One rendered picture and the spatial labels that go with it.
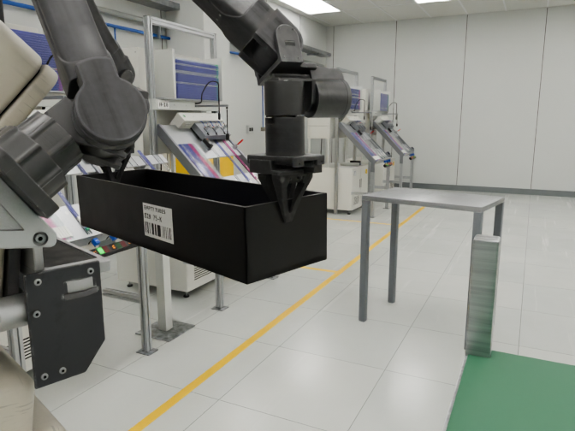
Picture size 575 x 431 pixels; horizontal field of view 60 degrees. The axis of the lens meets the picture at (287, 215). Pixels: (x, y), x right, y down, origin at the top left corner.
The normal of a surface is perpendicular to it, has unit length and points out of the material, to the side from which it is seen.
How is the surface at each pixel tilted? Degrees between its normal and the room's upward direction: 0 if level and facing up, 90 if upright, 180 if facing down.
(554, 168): 90
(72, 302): 90
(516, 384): 0
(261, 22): 71
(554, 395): 0
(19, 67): 90
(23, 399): 91
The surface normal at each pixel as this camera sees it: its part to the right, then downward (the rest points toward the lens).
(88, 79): 0.44, -0.19
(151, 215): -0.71, 0.15
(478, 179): -0.44, 0.17
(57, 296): 0.70, 0.14
